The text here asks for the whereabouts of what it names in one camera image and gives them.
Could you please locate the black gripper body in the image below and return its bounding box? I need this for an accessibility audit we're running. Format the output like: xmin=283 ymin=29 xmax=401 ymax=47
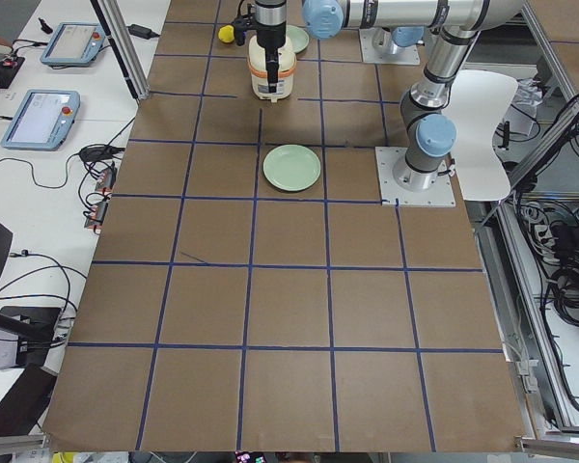
xmin=255 ymin=20 xmax=287 ymax=61

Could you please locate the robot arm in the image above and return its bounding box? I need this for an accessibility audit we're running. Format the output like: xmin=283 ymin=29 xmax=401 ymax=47
xmin=254 ymin=1 xmax=450 ymax=93
xmin=337 ymin=0 xmax=523 ymax=192

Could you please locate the green plate near pepper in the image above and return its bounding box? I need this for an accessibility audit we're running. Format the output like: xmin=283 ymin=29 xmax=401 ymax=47
xmin=286 ymin=24 xmax=310 ymax=54

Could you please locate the yellow toy bell pepper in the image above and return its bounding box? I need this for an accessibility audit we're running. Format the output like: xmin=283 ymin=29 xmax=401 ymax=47
xmin=217 ymin=25 xmax=234 ymax=44

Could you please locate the green plate far side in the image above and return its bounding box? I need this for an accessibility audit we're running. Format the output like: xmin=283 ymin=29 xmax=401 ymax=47
xmin=262 ymin=145 xmax=321 ymax=192

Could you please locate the black power adapter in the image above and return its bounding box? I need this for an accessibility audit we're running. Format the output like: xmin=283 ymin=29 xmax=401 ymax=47
xmin=127 ymin=24 xmax=160 ymax=40

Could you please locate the upper blue teach pendant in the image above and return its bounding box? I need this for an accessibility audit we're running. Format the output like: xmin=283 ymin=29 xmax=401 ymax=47
xmin=40 ymin=22 xmax=106 ymax=67

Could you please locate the blue teach pendant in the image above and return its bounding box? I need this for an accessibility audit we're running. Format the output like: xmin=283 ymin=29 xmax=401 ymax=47
xmin=40 ymin=22 xmax=106 ymax=67
xmin=0 ymin=89 xmax=81 ymax=151

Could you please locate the white chair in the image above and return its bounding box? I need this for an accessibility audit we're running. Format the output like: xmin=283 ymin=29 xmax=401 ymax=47
xmin=443 ymin=69 xmax=518 ymax=202

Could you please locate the lower blue teach pendant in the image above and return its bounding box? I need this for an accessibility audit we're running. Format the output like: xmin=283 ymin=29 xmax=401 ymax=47
xmin=0 ymin=89 xmax=81 ymax=151

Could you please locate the white rice cooker orange handle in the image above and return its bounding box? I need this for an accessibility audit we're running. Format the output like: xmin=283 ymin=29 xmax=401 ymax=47
xmin=247 ymin=34 xmax=298 ymax=104

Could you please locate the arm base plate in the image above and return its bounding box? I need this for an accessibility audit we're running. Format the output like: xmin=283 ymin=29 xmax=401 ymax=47
xmin=359 ymin=26 xmax=424 ymax=66
xmin=375 ymin=147 xmax=455 ymax=207

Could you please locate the aluminium frame post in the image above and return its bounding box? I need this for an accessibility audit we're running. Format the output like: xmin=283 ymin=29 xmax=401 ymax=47
xmin=90 ymin=0 xmax=150 ymax=101

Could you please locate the black camera stand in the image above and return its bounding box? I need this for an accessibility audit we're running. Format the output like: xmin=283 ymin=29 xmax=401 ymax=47
xmin=0 ymin=223 xmax=60 ymax=370

